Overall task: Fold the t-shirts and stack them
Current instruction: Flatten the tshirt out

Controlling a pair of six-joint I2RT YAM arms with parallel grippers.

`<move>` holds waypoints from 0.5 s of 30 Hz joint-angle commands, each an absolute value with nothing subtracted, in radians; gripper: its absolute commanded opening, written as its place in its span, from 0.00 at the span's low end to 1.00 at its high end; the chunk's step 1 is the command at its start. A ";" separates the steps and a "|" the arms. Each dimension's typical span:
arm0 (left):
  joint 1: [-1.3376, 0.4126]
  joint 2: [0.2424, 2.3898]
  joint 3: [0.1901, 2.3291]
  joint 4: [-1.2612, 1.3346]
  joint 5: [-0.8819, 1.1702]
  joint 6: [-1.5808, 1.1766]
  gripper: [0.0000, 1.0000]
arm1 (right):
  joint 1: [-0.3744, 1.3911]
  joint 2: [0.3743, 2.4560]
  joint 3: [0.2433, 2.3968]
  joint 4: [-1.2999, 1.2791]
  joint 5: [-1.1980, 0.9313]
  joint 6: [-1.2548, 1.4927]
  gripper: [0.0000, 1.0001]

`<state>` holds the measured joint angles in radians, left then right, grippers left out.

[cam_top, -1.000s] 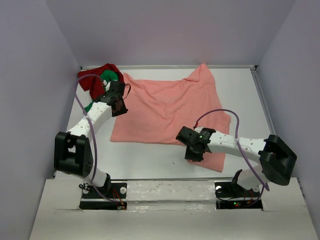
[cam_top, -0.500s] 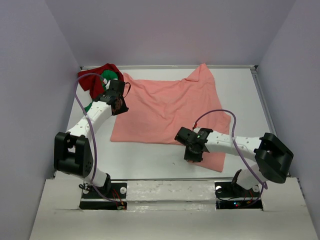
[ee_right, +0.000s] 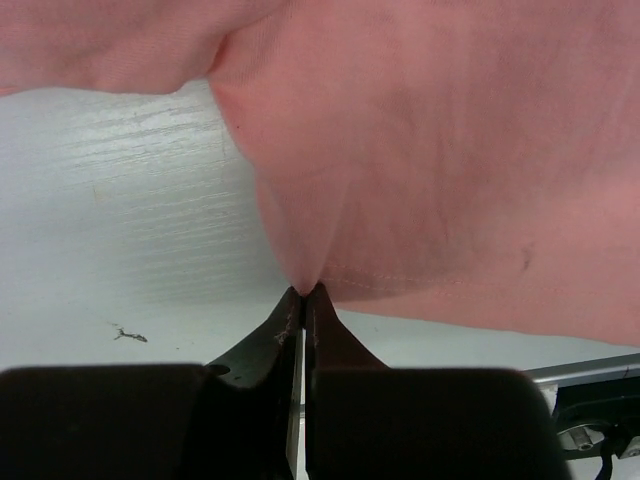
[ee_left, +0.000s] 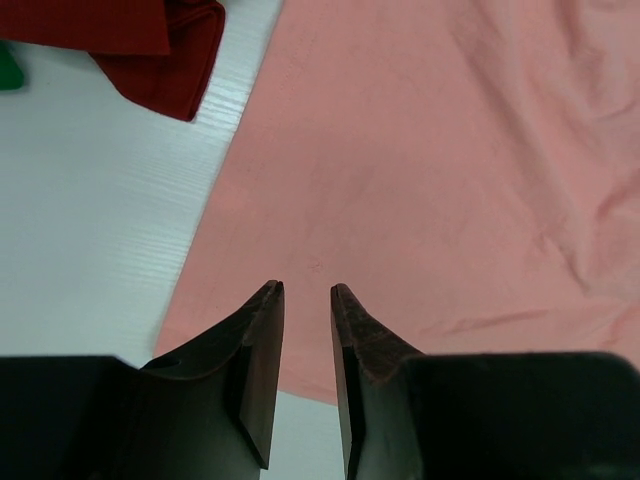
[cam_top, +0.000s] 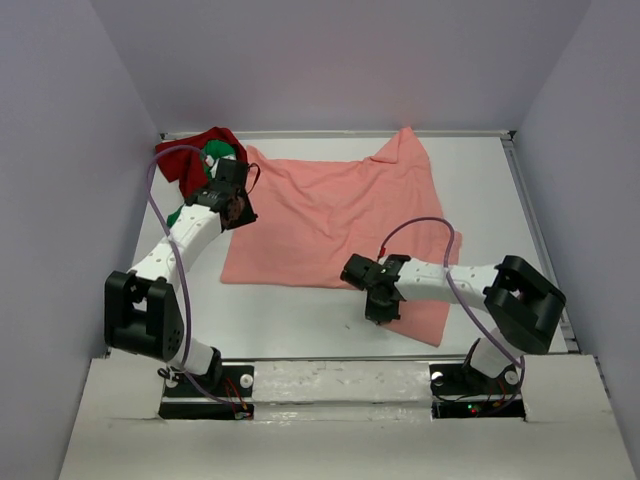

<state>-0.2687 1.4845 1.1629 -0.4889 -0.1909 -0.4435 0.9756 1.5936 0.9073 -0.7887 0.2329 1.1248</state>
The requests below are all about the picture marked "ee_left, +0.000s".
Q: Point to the pink t shirt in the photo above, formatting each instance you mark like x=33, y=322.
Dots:
x=470, y=169

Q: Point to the green t shirt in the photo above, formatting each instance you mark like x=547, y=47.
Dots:
x=11, y=75

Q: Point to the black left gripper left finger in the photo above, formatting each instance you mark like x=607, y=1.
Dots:
x=205, y=410

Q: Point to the dark red t shirt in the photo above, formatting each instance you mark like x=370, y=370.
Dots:
x=157, y=54

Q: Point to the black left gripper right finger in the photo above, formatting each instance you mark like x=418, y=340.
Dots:
x=377, y=429

